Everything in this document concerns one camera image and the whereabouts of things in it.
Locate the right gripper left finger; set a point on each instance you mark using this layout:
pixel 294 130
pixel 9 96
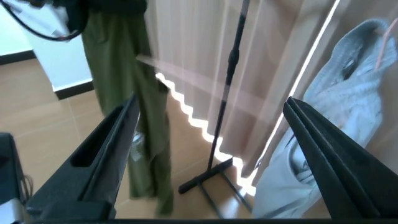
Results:
pixel 62 193

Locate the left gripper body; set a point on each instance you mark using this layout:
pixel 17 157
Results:
pixel 118 4

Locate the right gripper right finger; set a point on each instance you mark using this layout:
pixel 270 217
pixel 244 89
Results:
pixel 351 186

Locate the green garment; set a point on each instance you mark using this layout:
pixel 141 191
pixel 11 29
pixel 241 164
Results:
pixel 118 62

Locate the pale grey shorts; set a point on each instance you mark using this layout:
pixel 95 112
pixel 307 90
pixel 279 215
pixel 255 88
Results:
pixel 351 93

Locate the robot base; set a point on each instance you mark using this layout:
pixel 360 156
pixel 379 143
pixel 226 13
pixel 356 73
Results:
pixel 9 171

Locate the black clothes rack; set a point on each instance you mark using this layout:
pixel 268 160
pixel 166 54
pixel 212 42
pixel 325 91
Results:
pixel 231 62

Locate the beige curtain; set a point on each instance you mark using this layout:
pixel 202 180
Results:
pixel 192 37

